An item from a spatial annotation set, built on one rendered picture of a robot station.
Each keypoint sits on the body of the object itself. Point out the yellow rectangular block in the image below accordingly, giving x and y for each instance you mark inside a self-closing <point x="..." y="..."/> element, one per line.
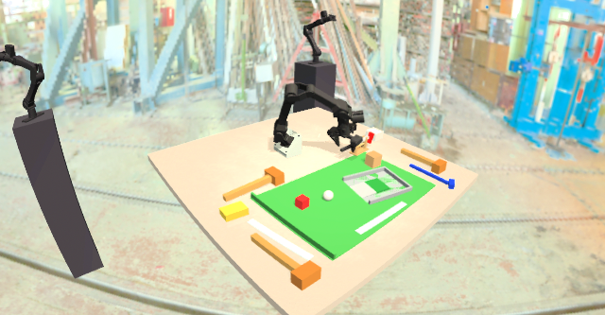
<point x="233" y="211"/>

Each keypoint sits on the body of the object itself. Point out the red cube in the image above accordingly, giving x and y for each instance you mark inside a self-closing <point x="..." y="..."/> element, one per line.
<point x="302" y="202"/>

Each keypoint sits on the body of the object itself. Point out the white ball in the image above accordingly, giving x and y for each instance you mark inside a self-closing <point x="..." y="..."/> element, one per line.
<point x="328" y="195"/>

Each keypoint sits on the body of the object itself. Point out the orange mallet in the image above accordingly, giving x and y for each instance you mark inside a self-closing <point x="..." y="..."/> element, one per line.
<point x="301" y="276"/>
<point x="272" y="175"/>
<point x="437" y="166"/>

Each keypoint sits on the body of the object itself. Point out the blue putter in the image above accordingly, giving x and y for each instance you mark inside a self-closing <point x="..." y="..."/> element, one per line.
<point x="451" y="182"/>

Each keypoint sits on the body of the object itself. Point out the white flat strip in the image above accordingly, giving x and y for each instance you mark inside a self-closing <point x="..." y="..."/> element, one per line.
<point x="301" y="252"/>
<point x="379" y="219"/>

